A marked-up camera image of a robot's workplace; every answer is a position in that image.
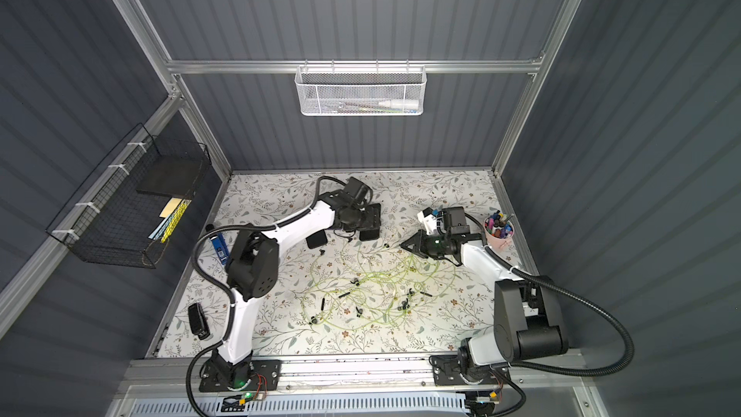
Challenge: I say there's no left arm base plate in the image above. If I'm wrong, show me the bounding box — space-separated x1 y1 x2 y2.
199 357 283 393

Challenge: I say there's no black remote device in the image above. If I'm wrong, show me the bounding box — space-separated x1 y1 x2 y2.
187 302 211 341

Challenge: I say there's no black foam pad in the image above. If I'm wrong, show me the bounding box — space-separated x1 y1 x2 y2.
135 156 204 199

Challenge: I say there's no right black corrugated cable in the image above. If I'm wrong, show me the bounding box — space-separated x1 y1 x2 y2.
462 210 636 378

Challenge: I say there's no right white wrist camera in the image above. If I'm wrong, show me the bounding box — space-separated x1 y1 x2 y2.
417 208 439 236

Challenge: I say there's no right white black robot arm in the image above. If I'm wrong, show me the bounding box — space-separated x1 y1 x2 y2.
401 207 569 369

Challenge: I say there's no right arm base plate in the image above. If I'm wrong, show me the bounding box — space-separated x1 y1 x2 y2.
428 354 511 386

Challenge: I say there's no green wired earphones tangle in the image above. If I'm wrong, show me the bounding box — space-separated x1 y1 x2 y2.
293 247 459 332

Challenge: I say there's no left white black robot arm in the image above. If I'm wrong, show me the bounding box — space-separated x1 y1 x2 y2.
216 176 381 365

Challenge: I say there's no yellow sticky note pad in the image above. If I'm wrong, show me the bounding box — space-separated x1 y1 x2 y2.
159 198 183 218

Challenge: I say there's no pink pen cup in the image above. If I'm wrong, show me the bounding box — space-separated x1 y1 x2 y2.
484 210 514 250

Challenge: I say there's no white marker in basket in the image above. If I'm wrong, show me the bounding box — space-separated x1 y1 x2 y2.
377 100 420 113

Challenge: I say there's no black smartphone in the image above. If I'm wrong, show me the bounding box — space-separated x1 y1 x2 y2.
306 230 328 249

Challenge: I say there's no blue marker pen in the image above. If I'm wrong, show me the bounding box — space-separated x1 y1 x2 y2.
210 233 230 268

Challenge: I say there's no black wire wall basket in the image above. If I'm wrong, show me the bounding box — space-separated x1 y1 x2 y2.
46 125 211 270

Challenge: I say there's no black corrugated cable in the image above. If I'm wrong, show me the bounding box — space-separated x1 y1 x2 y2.
184 175 349 417
462 210 636 378

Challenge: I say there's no white wire mesh basket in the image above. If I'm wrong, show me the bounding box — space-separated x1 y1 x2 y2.
294 68 428 117

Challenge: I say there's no left black corrugated cable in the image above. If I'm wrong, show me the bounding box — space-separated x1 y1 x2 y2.
184 175 349 417

